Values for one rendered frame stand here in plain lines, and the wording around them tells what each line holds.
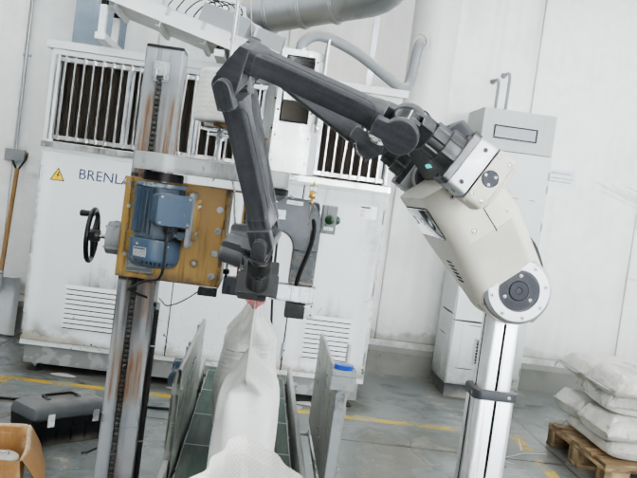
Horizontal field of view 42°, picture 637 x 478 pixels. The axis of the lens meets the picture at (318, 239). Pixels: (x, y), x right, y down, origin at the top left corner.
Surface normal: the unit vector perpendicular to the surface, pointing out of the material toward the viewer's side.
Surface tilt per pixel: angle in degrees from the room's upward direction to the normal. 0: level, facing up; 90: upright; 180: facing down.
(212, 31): 90
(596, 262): 90
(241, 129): 119
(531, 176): 90
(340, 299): 90
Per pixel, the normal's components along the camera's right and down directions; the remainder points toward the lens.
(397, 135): -0.29, 0.48
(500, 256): 0.35, 0.52
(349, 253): 0.07, 0.06
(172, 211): 0.47, 0.11
